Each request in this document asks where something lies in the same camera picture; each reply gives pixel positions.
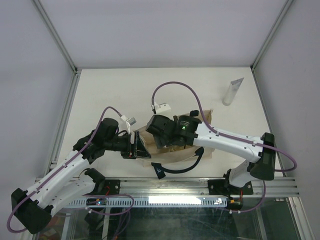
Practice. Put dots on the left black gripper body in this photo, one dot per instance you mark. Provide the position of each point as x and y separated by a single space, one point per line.
123 144

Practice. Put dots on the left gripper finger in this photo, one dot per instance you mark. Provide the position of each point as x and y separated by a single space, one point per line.
129 153
139 147

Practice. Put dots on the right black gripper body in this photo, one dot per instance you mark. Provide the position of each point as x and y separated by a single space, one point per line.
162 142

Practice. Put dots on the cream canvas tote bag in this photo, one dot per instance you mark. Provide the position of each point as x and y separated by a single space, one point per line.
175 152

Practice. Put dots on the silver cosmetic tube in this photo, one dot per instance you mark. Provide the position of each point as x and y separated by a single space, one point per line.
232 91

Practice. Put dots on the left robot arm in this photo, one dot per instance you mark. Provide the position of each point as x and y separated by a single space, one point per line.
74 177

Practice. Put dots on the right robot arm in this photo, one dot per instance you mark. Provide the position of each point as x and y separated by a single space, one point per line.
257 151

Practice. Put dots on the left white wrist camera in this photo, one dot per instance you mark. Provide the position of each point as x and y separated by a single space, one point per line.
129 122

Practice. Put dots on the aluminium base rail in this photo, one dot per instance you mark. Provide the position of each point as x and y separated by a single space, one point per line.
280 187

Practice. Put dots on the grey slotted cable duct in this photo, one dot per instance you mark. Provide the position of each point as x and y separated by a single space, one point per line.
154 201

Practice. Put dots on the left aluminium frame post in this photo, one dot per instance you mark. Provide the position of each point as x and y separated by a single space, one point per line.
54 34

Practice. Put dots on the aluminium frame post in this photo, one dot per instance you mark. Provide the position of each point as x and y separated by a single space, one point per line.
272 32
54 34

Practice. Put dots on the right aluminium frame post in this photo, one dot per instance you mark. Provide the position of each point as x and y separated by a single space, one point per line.
272 32

